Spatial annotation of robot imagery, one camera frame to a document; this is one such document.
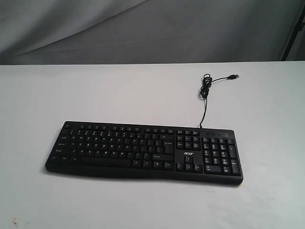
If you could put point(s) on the black Acer keyboard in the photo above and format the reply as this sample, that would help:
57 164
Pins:
146 152

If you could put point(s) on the black stand pole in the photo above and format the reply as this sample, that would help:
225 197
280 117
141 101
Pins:
297 28

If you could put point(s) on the grey fabric backdrop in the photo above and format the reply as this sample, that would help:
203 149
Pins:
145 31

